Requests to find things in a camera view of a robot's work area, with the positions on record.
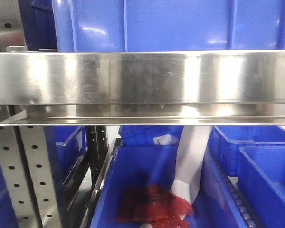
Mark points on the blue bin rear centre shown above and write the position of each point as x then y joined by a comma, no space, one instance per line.
133,135

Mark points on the blue bin left lower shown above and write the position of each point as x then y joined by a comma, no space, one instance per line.
71,144

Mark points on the blue bin right rear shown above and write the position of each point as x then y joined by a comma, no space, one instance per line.
225,140

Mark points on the red mesh bag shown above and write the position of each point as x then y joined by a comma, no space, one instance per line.
154,205

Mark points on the large blue upper bin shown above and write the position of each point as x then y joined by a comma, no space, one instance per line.
169,25

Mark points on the blue bin right front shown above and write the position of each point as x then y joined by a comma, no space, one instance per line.
261,180

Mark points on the stainless steel shelf rail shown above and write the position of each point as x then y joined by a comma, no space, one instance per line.
126,88

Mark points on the perforated steel shelf post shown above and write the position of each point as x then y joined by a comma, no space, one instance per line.
30,165

